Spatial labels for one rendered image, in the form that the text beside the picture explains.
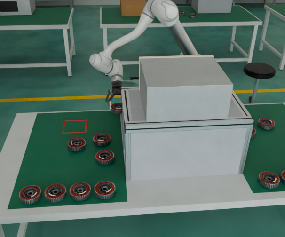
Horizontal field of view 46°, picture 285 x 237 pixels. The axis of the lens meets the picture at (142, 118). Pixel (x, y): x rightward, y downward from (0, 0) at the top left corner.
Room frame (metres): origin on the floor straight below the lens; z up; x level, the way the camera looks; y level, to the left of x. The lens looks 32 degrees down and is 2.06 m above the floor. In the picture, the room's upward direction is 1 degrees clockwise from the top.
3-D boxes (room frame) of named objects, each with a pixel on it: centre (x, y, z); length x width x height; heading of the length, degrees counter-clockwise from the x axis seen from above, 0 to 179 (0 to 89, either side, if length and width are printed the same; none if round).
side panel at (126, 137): (1.57, 0.09, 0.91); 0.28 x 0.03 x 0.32; 6
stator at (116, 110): (2.12, 0.17, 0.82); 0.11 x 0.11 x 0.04
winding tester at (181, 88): (1.69, -0.21, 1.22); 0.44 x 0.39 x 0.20; 96
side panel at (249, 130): (1.64, -0.56, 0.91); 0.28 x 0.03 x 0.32; 6
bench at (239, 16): (4.96, -0.47, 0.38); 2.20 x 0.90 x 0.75; 96
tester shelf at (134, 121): (1.69, -0.23, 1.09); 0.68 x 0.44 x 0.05; 96
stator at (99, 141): (1.80, 0.26, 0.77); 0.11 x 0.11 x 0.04
